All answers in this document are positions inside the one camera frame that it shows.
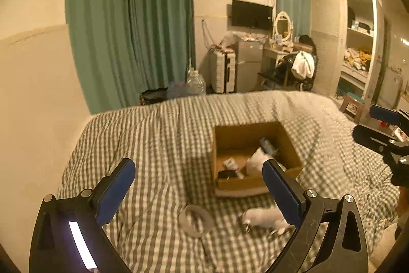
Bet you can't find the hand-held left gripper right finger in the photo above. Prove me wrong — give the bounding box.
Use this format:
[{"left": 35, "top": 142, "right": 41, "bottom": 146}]
[{"left": 262, "top": 159, "right": 370, "bottom": 273}]

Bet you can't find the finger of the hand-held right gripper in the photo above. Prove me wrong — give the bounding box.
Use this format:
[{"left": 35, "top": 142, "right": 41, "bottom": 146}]
[
  {"left": 370, "top": 105, "right": 409, "bottom": 128},
  {"left": 352, "top": 124, "right": 409, "bottom": 187}
]

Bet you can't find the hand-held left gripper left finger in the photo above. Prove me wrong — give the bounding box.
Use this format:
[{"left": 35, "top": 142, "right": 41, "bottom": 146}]
[{"left": 29, "top": 158, "right": 136, "bottom": 273}]

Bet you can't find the white plush toy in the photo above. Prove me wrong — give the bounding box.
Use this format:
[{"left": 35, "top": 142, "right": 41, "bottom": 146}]
[{"left": 240, "top": 207, "right": 296, "bottom": 235}]

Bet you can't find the brown cardboard box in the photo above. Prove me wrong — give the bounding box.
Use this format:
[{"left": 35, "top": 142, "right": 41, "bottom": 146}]
[{"left": 212, "top": 121, "right": 303, "bottom": 199}]

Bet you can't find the small wooden stool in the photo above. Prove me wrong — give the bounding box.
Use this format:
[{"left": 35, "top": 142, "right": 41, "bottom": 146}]
[{"left": 339, "top": 92, "right": 365, "bottom": 124}]

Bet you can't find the white cloth in box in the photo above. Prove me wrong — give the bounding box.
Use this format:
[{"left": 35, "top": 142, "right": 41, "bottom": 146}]
[{"left": 245, "top": 147, "right": 287, "bottom": 178}]

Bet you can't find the grey-blue tube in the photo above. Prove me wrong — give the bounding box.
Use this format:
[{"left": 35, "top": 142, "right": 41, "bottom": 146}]
[{"left": 259, "top": 137, "right": 277, "bottom": 155}]

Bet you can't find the small black pouch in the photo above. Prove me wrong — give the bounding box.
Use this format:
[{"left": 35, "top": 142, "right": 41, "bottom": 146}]
[{"left": 217, "top": 169, "right": 245, "bottom": 179}]

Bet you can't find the pile of clothes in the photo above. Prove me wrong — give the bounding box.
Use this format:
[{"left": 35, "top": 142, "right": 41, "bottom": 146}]
[{"left": 343, "top": 46, "right": 373, "bottom": 71}]

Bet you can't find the green checked blanket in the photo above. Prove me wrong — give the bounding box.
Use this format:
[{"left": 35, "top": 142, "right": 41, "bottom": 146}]
[{"left": 57, "top": 90, "right": 401, "bottom": 273}]

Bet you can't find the white wardrobe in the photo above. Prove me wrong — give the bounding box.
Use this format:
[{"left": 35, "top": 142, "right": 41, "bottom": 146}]
[{"left": 311, "top": 0, "right": 384, "bottom": 115}]

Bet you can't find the clear tape roll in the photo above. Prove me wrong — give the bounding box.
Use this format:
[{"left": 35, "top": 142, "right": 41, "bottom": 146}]
[{"left": 178, "top": 205, "right": 213, "bottom": 238}]

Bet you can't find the black chair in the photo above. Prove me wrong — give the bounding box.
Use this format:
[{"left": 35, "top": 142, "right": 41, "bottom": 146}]
[{"left": 277, "top": 35, "right": 319, "bottom": 92}]

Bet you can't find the white garment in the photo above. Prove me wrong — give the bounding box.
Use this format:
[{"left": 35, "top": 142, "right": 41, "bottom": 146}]
[{"left": 291, "top": 51, "right": 315, "bottom": 79}]

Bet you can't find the black shiny bag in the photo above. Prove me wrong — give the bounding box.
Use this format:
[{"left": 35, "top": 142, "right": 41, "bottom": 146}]
[{"left": 275, "top": 54, "right": 298, "bottom": 79}]

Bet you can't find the white dressing table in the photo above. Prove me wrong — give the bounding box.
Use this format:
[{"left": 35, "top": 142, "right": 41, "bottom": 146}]
[{"left": 257, "top": 42, "right": 299, "bottom": 91}]

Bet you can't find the grey small fridge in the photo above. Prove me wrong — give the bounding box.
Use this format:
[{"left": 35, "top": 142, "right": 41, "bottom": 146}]
[{"left": 235, "top": 39, "right": 264, "bottom": 93}]

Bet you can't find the white oval vanity mirror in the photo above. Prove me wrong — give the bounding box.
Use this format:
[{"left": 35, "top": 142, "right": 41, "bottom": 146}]
[{"left": 272, "top": 11, "right": 293, "bottom": 43}]

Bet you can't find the white suitcase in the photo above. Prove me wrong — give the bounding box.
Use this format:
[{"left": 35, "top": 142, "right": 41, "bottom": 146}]
[{"left": 209, "top": 50, "right": 237, "bottom": 94}]

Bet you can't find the large clear water bottle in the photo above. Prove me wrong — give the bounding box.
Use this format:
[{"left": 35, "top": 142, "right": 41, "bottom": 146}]
[{"left": 187, "top": 67, "right": 207, "bottom": 97}]

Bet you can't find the narrow green curtain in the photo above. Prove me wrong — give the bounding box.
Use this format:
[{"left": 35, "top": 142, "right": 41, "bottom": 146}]
[{"left": 275, "top": 0, "right": 312, "bottom": 44}]

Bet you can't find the wide green curtain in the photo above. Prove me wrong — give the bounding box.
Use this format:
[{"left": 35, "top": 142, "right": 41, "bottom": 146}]
[{"left": 65, "top": 0, "right": 196, "bottom": 115}]

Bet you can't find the black wall television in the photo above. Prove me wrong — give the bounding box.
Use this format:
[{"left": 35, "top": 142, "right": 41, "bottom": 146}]
[{"left": 231, "top": 0, "right": 274, "bottom": 30}]

